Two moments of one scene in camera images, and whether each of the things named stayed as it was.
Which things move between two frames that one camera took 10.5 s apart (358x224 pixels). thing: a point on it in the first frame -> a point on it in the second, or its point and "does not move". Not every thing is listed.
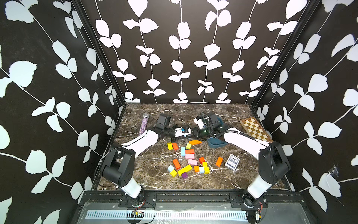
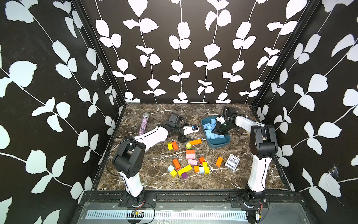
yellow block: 169,146 does not move
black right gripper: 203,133 -> 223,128
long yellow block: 185,169 does not move
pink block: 192,162 does not move
